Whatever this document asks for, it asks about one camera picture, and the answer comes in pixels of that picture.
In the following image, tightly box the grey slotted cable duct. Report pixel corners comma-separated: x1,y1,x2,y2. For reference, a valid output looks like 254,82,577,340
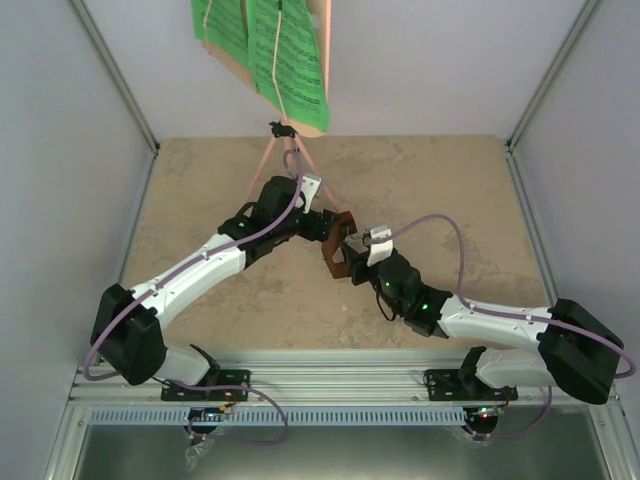
87,405,466,427

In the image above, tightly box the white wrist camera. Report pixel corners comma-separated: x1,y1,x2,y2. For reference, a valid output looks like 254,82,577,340
367,224,394,267
296,173,323,213

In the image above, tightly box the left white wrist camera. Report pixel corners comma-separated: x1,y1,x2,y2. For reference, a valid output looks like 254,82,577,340
296,173,323,213

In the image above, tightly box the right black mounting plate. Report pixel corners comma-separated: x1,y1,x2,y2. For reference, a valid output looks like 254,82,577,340
423,369,519,402

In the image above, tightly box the aluminium corner post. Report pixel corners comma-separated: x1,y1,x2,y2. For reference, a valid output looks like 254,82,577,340
504,0,604,154
67,0,160,158

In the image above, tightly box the right aluminium corner post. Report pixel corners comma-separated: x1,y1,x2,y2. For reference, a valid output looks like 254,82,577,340
504,0,604,154

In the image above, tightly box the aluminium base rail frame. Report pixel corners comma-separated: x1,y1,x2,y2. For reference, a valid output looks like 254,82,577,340
46,350,637,479

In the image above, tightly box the clear plastic bag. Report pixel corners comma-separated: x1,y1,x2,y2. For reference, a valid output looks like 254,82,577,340
184,434,215,472

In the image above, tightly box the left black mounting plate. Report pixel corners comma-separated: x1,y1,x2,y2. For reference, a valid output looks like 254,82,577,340
160,369,251,404

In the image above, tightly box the left aluminium corner post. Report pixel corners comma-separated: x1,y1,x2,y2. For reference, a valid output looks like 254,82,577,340
67,0,160,158

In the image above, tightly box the brown wooden metronome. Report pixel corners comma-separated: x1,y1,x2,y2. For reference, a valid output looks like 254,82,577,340
321,211,358,279

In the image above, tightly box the black mounting plate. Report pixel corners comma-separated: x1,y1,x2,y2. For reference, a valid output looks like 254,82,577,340
423,369,519,402
160,369,251,404

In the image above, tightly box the green sheet music left page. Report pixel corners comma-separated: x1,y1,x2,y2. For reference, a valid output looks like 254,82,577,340
190,0,249,68

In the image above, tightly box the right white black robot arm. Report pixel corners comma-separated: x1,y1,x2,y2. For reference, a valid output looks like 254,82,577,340
341,246,624,405

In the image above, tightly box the pink tripod music stand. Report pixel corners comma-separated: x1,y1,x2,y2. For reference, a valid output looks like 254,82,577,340
198,0,346,221

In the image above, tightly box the clear plastic metronome cover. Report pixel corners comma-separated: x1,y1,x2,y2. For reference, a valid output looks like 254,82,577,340
341,232,367,257

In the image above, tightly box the green sheet music right page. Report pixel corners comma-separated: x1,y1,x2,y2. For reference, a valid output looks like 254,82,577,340
246,1,330,137

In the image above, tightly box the green sheet music page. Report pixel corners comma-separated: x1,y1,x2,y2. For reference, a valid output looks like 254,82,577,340
190,0,249,68
246,1,330,137

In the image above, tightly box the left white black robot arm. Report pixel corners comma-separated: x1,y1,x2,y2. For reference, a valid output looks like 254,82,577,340
90,173,336,399

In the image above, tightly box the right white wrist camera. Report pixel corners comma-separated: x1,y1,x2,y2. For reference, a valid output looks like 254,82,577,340
367,224,394,267

